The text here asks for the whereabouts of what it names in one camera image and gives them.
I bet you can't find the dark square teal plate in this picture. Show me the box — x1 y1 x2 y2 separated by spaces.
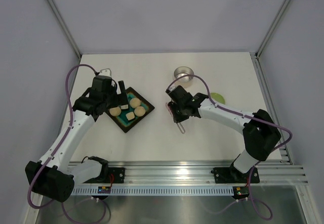
106 87 155 133

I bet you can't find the round bun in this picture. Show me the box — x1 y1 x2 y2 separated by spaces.
130 98 141 109
134 106 146 117
109 107 122 117

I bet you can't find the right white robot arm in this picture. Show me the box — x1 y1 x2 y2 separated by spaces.
166 85 281 184

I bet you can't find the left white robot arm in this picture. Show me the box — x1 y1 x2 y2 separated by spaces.
25 75 127 203

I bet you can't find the round metal lunch tin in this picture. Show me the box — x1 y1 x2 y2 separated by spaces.
174 66 194 88

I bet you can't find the small tofu cube upper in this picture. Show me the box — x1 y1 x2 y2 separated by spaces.
121 104 129 110

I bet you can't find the round bun top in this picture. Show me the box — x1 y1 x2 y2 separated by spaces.
130 98 141 109

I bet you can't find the tofu cube lower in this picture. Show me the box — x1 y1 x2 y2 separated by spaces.
126 112 135 121

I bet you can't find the green round lid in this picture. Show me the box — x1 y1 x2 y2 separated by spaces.
210 93 225 105

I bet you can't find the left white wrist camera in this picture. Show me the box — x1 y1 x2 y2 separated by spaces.
99 68 112 77

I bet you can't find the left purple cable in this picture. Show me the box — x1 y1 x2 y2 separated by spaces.
26 64 112 224

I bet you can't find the aluminium mounting rail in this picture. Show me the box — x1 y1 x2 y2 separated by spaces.
70 161 308 198

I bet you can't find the left black base bracket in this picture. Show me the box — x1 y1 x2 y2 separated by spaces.
108 167 126 184

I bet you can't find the black base bracket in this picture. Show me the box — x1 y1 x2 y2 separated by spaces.
108 167 126 184
211 167 260 184

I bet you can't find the right black base bracket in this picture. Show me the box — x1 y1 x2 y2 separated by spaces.
211 167 260 184

